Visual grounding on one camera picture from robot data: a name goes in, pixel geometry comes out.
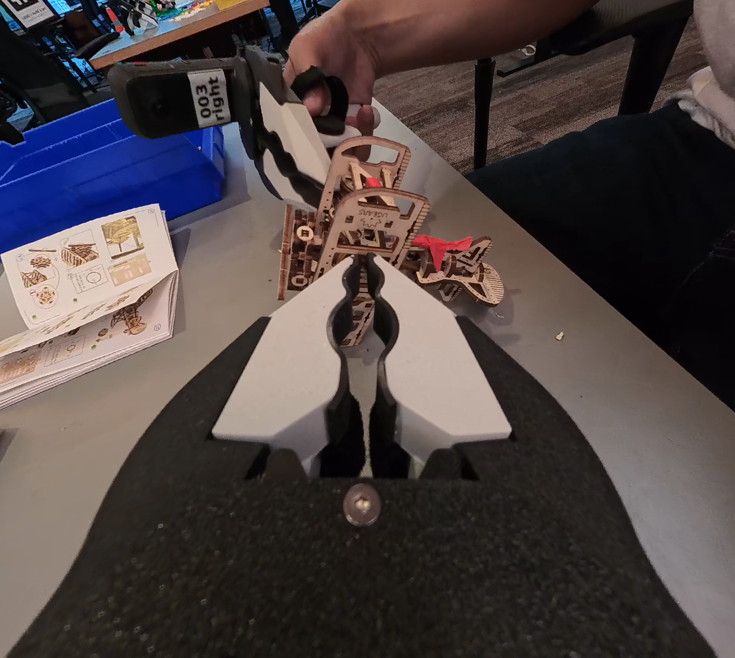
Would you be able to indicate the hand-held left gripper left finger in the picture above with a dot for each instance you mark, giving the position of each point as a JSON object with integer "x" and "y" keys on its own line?
{"x": 275, "y": 377}

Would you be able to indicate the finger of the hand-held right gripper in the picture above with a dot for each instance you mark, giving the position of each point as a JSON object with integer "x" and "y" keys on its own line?
{"x": 293, "y": 124}
{"x": 273, "y": 181}

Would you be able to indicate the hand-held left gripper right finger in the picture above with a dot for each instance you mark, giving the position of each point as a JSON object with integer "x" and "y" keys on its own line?
{"x": 442, "y": 377}

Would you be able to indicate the wooden biplane model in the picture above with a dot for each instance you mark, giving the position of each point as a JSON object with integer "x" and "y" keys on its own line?
{"x": 373, "y": 213}

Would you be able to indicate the grey desk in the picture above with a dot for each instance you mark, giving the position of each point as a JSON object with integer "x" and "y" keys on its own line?
{"x": 545, "y": 382}

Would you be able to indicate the person's right hand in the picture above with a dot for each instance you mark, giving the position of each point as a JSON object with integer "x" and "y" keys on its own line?
{"x": 333, "y": 44}

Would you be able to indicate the wooden table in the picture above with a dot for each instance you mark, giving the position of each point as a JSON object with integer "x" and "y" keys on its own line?
{"x": 189, "y": 32}

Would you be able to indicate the blue plastic bin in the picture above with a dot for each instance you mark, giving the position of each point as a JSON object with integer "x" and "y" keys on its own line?
{"x": 115, "y": 181}

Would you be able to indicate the small orange cone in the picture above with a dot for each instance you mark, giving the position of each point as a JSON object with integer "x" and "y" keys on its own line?
{"x": 115, "y": 20}

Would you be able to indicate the pile of coloured toy bricks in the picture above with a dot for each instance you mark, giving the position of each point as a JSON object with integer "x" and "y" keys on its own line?
{"x": 184, "y": 8}

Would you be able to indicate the black office chair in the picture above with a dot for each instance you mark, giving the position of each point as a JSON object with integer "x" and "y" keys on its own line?
{"x": 34, "y": 78}

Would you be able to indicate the white instruction booklet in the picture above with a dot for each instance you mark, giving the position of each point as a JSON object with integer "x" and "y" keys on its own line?
{"x": 86, "y": 325}

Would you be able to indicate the person's legs in dark trousers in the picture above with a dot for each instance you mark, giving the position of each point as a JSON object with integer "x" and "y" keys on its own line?
{"x": 603, "y": 210}

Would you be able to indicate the black model kit box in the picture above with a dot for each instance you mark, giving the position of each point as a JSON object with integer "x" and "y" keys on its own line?
{"x": 6, "y": 443}

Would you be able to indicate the person's white shirt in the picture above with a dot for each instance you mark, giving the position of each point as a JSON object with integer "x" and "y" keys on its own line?
{"x": 718, "y": 9}

